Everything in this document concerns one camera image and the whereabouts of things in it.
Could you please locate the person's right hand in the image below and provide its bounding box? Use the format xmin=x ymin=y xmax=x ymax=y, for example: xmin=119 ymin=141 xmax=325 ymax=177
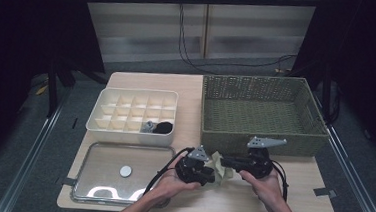
xmin=236 ymin=168 xmax=288 ymax=212

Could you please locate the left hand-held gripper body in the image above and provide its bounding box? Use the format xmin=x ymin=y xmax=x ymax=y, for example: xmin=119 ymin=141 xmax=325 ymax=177
xmin=174 ymin=142 xmax=211 ymax=186

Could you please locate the pale green sock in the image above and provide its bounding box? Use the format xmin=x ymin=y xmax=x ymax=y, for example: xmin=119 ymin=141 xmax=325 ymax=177
xmin=205 ymin=150 xmax=231 ymax=187
xmin=203 ymin=150 xmax=237 ymax=189

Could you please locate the white round lid knob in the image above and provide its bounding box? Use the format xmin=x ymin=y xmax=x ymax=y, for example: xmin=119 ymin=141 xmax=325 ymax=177
xmin=119 ymin=164 xmax=134 ymax=178

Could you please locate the left hand-held gripper black cable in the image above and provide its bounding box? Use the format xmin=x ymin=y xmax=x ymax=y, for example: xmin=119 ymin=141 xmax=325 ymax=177
xmin=143 ymin=143 xmax=196 ymax=199

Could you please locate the grey sock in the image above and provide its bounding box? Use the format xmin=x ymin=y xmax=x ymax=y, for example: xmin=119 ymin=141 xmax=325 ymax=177
xmin=140 ymin=119 xmax=158 ymax=134
xmin=139 ymin=122 xmax=156 ymax=135

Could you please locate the right hand-held gripper black cable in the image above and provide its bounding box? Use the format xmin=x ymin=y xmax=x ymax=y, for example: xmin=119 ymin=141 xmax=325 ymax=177
xmin=268 ymin=159 xmax=291 ymax=202

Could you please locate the clear plastic lid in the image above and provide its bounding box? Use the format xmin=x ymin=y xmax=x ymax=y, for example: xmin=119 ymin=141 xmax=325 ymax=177
xmin=69 ymin=138 xmax=177 ymax=210

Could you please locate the hand-held gripper black cable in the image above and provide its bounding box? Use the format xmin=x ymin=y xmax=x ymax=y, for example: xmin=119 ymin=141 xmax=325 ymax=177
xmin=143 ymin=143 xmax=196 ymax=199
xmin=268 ymin=159 xmax=291 ymax=202

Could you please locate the black wall cable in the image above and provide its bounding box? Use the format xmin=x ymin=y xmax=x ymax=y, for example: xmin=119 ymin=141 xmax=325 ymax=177
xmin=173 ymin=3 xmax=301 ymax=81

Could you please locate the black metal stand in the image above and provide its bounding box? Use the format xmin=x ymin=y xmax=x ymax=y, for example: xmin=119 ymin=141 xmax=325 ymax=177
xmin=43 ymin=54 xmax=111 ymax=121

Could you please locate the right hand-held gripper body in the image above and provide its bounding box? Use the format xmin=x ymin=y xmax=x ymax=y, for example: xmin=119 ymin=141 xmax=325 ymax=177
xmin=242 ymin=135 xmax=288 ymax=181

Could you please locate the cream divided organizer box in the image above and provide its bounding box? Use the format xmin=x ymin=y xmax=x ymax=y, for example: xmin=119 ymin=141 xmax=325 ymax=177
xmin=84 ymin=84 xmax=180 ymax=148

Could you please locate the green woven basket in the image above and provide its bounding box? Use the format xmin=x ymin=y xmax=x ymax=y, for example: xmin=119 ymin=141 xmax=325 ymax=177
xmin=197 ymin=70 xmax=333 ymax=163

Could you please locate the grey tape strip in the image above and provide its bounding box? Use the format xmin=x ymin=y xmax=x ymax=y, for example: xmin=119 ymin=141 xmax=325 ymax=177
xmin=59 ymin=176 xmax=77 ymax=187
xmin=313 ymin=186 xmax=339 ymax=200

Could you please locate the black curtain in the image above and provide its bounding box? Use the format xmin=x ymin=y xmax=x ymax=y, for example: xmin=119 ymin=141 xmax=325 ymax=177
xmin=285 ymin=0 xmax=376 ymax=167
xmin=0 ymin=0 xmax=111 ymax=181

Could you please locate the person's left hand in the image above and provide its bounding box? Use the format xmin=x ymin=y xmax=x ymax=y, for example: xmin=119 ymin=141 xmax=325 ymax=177
xmin=148 ymin=165 xmax=204 ymax=208

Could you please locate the metal floor rail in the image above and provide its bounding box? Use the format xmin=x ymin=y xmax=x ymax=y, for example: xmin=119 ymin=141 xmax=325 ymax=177
xmin=0 ymin=97 xmax=65 ymax=212
xmin=303 ymin=91 xmax=376 ymax=212

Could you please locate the black horizontal bar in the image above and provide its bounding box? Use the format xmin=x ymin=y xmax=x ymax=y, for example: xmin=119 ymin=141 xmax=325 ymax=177
xmin=82 ymin=0 xmax=321 ymax=20

